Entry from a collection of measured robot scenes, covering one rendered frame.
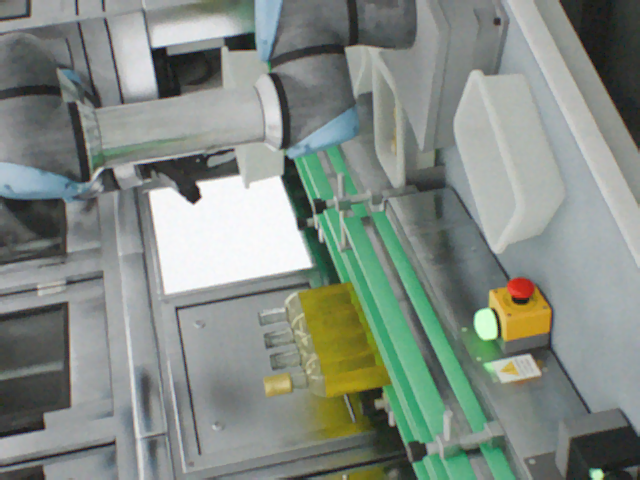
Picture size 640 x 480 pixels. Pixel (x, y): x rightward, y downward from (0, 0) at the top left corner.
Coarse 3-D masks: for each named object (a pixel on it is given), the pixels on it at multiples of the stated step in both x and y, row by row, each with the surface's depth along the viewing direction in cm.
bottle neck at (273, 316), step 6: (258, 312) 179; (264, 312) 179; (270, 312) 179; (276, 312) 179; (282, 312) 179; (264, 318) 178; (270, 318) 179; (276, 318) 179; (282, 318) 179; (264, 324) 179; (270, 324) 179
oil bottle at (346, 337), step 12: (360, 324) 173; (312, 336) 171; (324, 336) 171; (336, 336) 171; (348, 336) 171; (360, 336) 170; (372, 336) 170; (300, 348) 170; (312, 348) 169; (324, 348) 169; (336, 348) 169; (300, 360) 170
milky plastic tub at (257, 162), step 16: (224, 48) 179; (224, 64) 184; (240, 64) 178; (256, 64) 179; (224, 80) 187; (240, 80) 176; (256, 80) 177; (256, 144) 173; (240, 160) 186; (256, 160) 176; (272, 160) 178; (256, 176) 180; (272, 176) 182
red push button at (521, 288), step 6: (510, 282) 144; (516, 282) 144; (522, 282) 143; (528, 282) 143; (510, 288) 143; (516, 288) 143; (522, 288) 142; (528, 288) 142; (534, 288) 143; (510, 294) 143; (516, 294) 142; (522, 294) 142; (528, 294) 142
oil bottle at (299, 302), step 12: (324, 288) 181; (336, 288) 181; (348, 288) 181; (288, 300) 180; (300, 300) 179; (312, 300) 179; (324, 300) 178; (336, 300) 178; (348, 300) 178; (288, 312) 178; (300, 312) 177
